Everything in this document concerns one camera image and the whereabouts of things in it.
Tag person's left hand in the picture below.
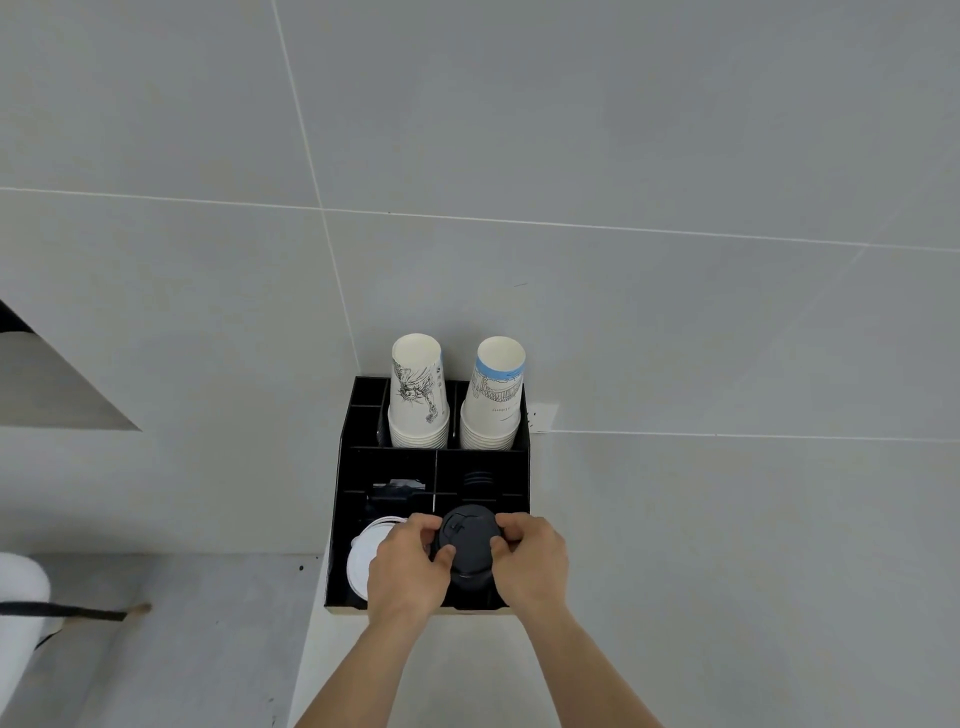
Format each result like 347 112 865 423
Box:
366 513 458 628

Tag person's right hand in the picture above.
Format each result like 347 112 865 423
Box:
490 512 571 621

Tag black plastic cup lid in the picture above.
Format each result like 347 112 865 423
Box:
429 504 505 580

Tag person's left forearm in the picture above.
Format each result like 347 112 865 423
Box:
294 611 438 728

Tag person's right forearm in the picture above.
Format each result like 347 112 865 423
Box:
516 603 665 728

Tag stack of white lids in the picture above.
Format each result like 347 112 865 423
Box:
346 515 400 606

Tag black packets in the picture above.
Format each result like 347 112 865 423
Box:
366 475 426 513

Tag black compartment organizer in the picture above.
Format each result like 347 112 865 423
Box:
323 375 534 618

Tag cup stack with blue print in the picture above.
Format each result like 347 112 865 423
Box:
458 336 527 452

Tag cup stack with black drawing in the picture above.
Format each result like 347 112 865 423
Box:
387 333 452 450

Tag thin black rod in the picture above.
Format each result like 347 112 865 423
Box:
0 601 153 625

